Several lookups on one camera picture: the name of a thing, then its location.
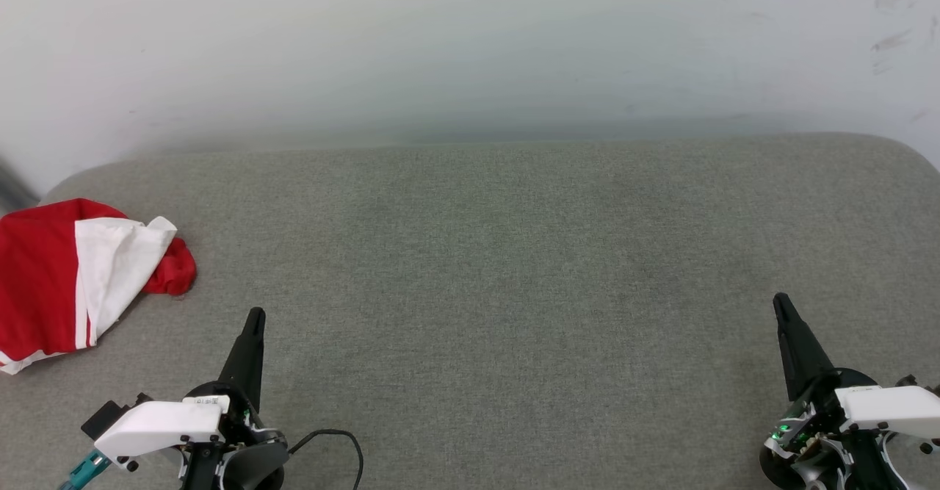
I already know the red and white garment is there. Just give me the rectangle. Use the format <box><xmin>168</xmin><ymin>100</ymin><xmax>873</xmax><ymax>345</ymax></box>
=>
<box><xmin>0</xmin><ymin>198</ymin><xmax>198</xmax><ymax>375</ymax></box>

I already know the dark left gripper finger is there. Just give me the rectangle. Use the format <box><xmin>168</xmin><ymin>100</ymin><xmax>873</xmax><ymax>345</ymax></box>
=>
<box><xmin>239</xmin><ymin>309</ymin><xmax>266</xmax><ymax>411</ymax></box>
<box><xmin>218</xmin><ymin>309</ymin><xmax>257</xmax><ymax>403</ymax></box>

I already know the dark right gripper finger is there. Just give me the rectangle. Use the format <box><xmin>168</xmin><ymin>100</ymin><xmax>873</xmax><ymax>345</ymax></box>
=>
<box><xmin>773</xmin><ymin>293</ymin><xmax>814</xmax><ymax>401</ymax></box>
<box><xmin>783</xmin><ymin>293</ymin><xmax>836</xmax><ymax>386</ymax></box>

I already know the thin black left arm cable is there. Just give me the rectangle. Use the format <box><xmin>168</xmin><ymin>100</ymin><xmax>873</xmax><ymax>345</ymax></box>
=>
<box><xmin>288</xmin><ymin>429</ymin><xmax>365</xmax><ymax>490</ymax></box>

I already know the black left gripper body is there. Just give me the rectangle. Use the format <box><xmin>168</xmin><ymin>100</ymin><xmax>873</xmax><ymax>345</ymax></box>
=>
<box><xmin>180</xmin><ymin>381</ymin><xmax>289</xmax><ymax>490</ymax></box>

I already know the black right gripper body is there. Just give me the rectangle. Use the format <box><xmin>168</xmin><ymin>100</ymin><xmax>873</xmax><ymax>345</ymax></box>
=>
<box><xmin>760</xmin><ymin>367</ymin><xmax>881</xmax><ymax>490</ymax></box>

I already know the teal camera cable connector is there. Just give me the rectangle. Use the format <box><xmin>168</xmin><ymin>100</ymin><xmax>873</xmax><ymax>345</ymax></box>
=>
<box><xmin>59</xmin><ymin>450</ymin><xmax>112</xmax><ymax>490</ymax></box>

